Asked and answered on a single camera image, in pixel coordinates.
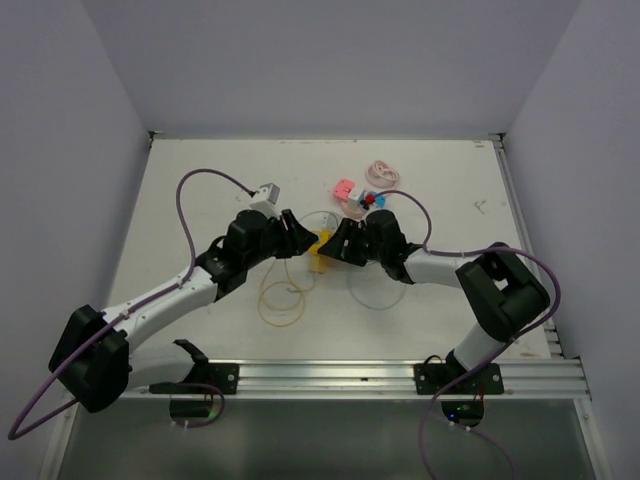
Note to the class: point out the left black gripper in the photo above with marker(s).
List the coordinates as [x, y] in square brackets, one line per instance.
[295, 238]

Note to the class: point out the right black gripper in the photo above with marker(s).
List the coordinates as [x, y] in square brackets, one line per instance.
[349, 230]

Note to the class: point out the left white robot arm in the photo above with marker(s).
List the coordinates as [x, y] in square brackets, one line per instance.
[94, 358]

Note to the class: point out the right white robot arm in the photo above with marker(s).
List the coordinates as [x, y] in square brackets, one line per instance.
[503, 294]

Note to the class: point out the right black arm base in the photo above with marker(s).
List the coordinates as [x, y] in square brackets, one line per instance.
[432, 374]

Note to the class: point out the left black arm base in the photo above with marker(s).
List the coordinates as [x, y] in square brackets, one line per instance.
[224, 376]

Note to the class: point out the pink socket cube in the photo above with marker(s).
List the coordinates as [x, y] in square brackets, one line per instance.
[343, 189]

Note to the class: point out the blue socket cube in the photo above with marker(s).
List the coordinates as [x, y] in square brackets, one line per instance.
[378, 201]

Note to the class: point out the white adapter between cubes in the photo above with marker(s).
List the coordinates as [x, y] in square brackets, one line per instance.
[355, 198]

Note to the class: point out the aluminium front rail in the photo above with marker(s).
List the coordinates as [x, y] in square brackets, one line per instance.
[545, 379]

